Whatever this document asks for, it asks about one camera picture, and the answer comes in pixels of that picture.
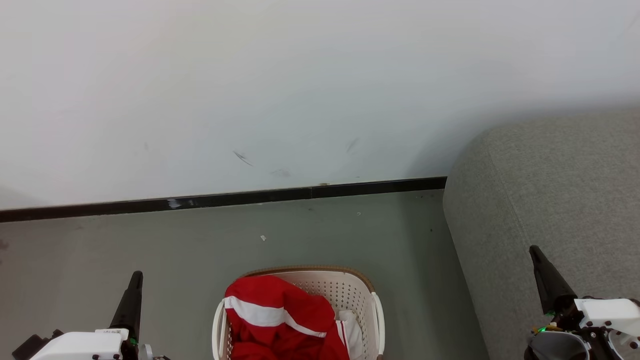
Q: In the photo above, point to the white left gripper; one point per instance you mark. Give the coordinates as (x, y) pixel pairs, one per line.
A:
(80, 346)

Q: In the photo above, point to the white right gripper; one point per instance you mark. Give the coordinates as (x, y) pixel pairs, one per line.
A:
(610, 312)

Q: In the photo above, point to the red and white jersey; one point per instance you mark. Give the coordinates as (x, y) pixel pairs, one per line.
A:
(277, 320)

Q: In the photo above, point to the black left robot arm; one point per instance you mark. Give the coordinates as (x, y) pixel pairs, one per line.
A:
(32, 346)

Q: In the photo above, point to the grey fabric sofa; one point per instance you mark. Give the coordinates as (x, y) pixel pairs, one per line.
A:
(540, 200)

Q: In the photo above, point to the cream perforated laundry basket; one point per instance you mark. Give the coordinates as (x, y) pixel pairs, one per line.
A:
(350, 292)

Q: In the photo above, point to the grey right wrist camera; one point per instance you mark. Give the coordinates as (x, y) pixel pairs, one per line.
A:
(557, 347)

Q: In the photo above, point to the black wall baseboard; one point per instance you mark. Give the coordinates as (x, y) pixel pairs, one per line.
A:
(225, 198)

